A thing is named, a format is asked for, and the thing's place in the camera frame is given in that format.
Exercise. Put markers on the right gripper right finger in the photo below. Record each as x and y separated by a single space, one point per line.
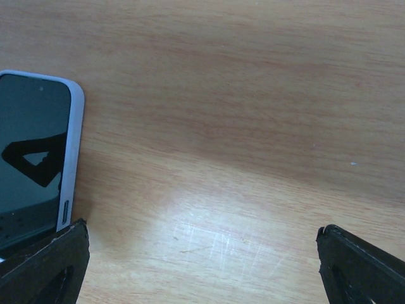
355 271

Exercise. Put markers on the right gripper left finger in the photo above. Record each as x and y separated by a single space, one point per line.
51 270

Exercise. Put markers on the lavender phone case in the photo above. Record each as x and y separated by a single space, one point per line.
74 131

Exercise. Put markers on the black phone green edge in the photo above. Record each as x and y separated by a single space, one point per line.
34 123

